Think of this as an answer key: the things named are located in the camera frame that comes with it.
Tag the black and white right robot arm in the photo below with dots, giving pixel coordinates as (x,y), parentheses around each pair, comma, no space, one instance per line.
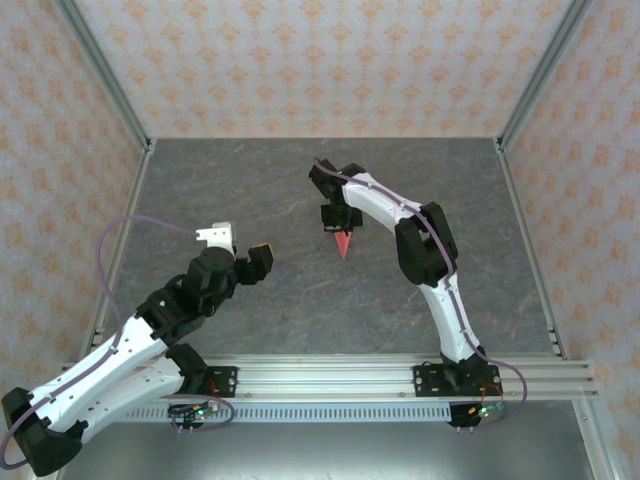
(425,240)

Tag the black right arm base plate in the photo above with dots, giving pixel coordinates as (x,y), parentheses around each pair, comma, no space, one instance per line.
(424,384)

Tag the pink paper sheet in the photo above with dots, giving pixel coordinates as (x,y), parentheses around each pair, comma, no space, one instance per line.
(343,245)

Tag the aluminium mounting rail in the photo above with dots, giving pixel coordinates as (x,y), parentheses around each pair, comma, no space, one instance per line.
(325,375)

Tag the grey metal panel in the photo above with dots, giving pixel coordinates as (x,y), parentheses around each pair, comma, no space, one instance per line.
(325,455)

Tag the aluminium side rail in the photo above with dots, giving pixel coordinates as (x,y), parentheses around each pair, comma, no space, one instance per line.
(134,197)
(517,200)

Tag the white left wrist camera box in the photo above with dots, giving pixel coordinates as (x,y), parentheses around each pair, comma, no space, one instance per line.
(217,235)

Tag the aluminium frame post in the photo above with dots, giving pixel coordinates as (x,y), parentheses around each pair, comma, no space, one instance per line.
(538,75)
(107,75)

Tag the aluminium frame leg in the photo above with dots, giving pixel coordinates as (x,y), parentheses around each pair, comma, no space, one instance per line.
(594,445)

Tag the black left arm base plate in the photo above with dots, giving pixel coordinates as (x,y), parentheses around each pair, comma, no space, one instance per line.
(226,381)

